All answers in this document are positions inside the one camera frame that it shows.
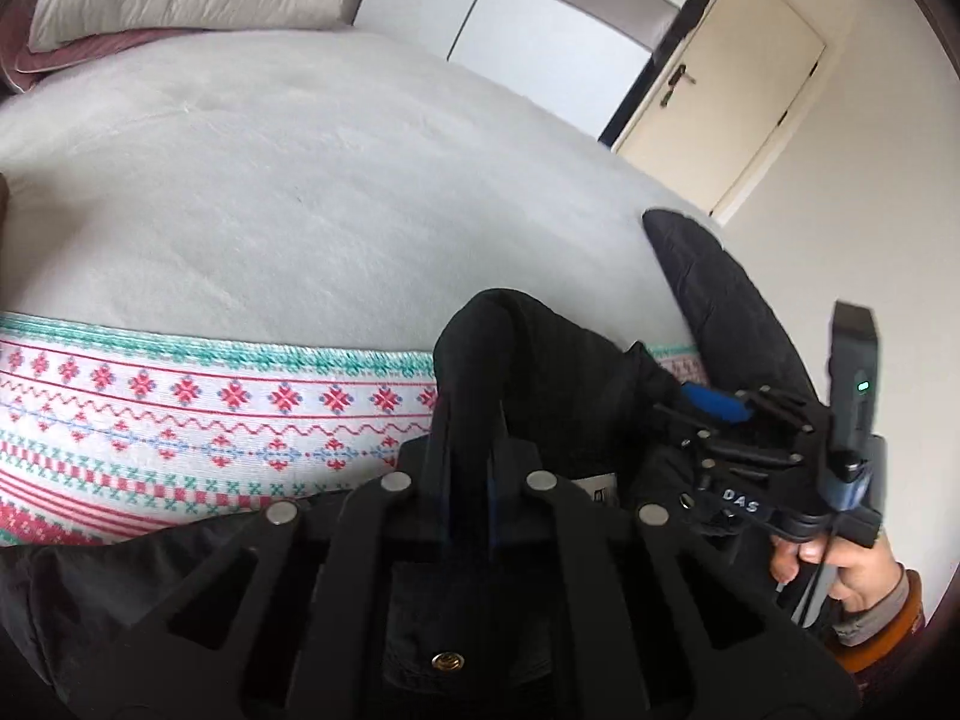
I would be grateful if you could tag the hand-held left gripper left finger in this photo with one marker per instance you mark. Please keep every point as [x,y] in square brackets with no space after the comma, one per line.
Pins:
[439,457]

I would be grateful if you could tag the pink ribbed blanket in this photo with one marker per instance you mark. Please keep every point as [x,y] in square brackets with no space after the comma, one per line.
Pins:
[67,52]

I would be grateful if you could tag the person's right forearm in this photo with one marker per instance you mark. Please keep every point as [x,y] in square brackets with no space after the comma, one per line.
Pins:
[889,630]

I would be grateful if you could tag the white bed cover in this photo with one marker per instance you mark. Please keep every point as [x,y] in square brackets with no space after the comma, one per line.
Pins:
[337,187]

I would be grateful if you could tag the white wardrobe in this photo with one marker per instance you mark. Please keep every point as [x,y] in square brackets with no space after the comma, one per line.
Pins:
[525,15]

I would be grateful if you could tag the black jacket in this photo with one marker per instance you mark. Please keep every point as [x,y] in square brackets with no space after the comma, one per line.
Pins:
[540,360]

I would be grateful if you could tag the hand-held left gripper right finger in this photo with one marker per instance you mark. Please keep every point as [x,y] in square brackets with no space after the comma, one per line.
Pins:
[499,465]

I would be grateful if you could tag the cream door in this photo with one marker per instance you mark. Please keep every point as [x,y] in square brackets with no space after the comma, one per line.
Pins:
[735,82]

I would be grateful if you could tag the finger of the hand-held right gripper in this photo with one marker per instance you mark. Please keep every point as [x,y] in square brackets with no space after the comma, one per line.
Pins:
[712,400]
[739,456]

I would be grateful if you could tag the person's right hand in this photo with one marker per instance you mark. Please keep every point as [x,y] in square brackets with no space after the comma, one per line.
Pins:
[862,570]

